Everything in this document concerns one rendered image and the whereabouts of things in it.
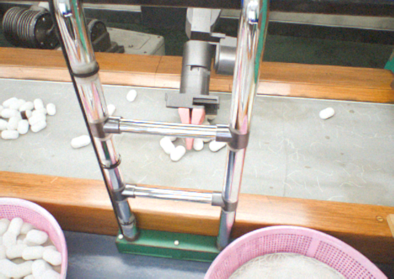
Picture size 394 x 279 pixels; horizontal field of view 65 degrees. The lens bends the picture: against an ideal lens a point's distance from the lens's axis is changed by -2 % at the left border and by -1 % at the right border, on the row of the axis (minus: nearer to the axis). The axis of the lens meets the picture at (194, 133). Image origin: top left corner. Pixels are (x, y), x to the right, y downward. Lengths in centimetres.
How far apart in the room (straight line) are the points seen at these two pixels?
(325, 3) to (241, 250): 34
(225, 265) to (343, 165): 30
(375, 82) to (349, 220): 41
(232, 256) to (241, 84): 28
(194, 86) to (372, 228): 37
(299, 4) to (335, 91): 44
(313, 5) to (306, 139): 34
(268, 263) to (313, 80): 46
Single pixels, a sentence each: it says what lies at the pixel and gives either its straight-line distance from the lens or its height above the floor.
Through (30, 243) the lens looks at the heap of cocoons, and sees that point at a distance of 57.
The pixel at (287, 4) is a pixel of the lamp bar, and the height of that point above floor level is 105.
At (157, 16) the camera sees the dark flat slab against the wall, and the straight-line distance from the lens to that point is 276.
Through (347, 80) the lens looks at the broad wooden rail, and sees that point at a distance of 84.
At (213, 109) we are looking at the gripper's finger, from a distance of 62.
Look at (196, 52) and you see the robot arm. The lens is 60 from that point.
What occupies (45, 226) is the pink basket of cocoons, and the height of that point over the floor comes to 74.
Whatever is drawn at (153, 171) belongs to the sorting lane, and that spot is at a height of 74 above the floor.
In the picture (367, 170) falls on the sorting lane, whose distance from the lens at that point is 66.
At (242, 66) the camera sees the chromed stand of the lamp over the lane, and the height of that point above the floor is 105.
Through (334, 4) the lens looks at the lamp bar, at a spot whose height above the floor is 105.
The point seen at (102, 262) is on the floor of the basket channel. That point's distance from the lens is 58.
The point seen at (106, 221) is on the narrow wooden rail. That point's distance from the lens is 56.
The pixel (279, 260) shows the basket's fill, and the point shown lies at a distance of 52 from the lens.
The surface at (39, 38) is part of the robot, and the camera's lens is 112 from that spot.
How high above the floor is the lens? 119
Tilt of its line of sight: 44 degrees down
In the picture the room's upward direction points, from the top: straight up
